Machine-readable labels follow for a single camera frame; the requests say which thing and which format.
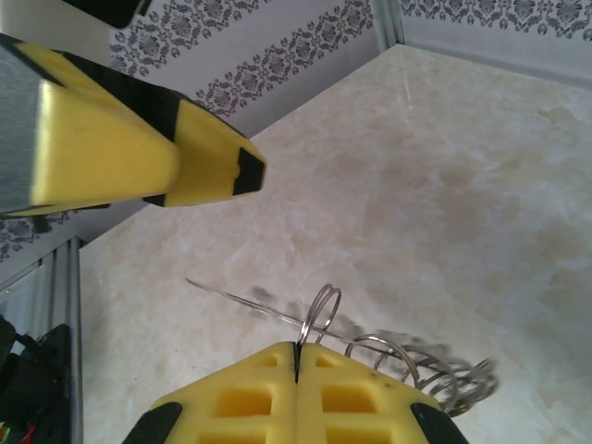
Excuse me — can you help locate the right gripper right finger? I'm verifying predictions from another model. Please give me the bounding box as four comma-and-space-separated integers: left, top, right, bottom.
295, 341, 468, 444

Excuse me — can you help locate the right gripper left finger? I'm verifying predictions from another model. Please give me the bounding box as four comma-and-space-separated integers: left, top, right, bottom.
133, 341, 297, 444

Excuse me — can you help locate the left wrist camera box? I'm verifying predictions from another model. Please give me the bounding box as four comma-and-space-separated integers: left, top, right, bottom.
59, 0, 152, 30

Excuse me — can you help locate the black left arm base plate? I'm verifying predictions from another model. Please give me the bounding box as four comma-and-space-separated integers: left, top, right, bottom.
0, 316, 74, 444

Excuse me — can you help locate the aluminium frame post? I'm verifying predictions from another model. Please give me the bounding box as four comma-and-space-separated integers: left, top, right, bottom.
375, 0, 407, 50

